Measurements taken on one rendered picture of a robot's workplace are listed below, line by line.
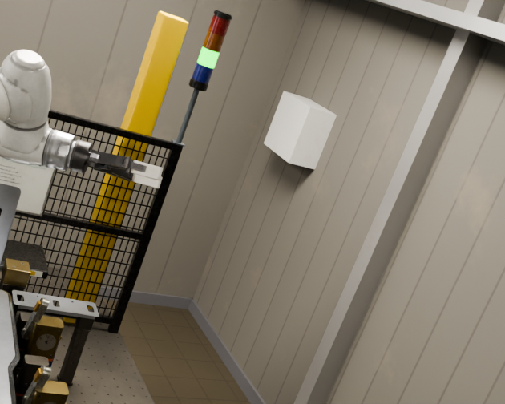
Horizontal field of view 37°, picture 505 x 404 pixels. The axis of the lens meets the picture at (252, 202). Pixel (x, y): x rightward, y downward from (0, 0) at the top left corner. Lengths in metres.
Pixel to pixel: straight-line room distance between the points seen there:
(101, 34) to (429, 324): 2.42
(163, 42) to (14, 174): 0.73
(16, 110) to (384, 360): 2.42
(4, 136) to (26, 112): 0.11
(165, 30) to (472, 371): 1.83
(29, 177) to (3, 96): 1.22
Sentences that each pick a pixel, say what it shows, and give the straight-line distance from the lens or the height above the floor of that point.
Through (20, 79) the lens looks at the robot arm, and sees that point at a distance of 1.67.
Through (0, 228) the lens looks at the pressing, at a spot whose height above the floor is 1.19.
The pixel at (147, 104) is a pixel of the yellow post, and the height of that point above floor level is 1.66.
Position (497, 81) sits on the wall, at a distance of 3.46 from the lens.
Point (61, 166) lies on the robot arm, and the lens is 1.80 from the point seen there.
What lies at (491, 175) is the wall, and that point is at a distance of 3.34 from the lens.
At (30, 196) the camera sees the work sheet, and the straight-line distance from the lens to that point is 2.90.
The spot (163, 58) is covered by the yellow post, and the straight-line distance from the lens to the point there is 2.86.
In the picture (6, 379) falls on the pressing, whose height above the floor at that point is 1.00.
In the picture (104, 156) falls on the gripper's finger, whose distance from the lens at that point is 1.74.
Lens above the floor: 2.20
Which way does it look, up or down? 15 degrees down
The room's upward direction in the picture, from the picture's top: 21 degrees clockwise
